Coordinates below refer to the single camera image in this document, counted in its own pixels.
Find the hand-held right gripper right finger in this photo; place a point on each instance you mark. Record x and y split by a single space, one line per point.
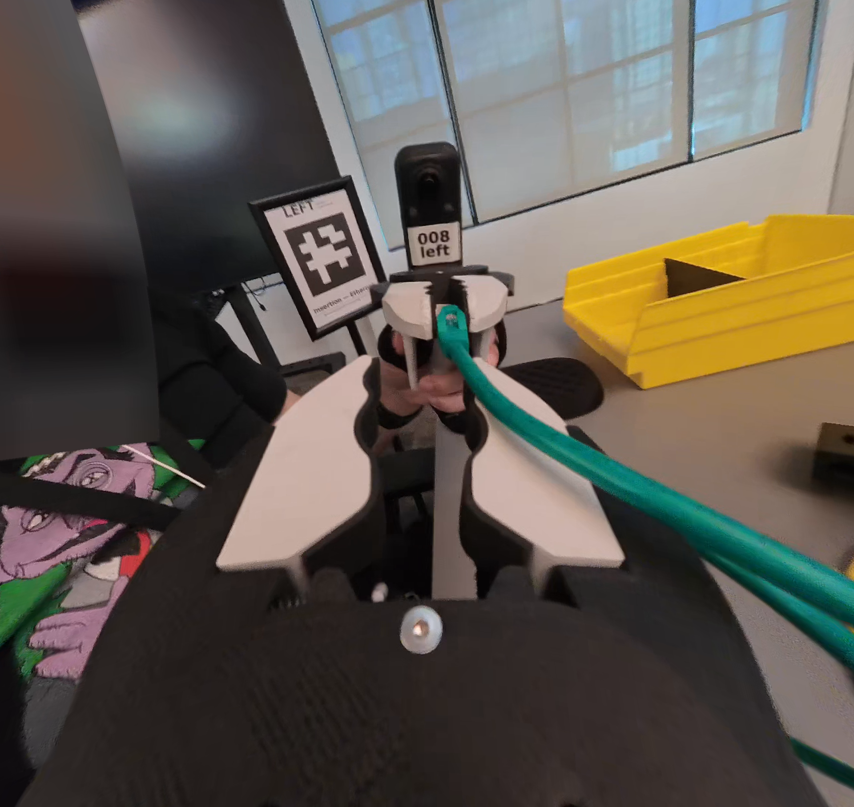
534 520

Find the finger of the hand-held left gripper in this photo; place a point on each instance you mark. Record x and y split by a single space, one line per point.
407 310
487 303

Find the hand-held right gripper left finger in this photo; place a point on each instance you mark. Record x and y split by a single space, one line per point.
300 480

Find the black network switch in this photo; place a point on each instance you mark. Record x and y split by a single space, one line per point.
837 453

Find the person's left hand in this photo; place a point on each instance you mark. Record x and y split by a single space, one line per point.
440 393

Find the framed marker sign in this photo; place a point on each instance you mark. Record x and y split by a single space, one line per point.
327 253

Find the black mesh wrist rest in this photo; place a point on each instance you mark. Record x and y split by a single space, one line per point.
560 390

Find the large grid window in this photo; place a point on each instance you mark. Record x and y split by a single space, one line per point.
567 87

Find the black monitor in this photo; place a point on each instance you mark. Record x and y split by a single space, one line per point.
233 187

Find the person's printed shirt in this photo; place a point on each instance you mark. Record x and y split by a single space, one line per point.
60 540

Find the yellow plastic bin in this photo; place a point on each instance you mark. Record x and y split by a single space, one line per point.
734 340

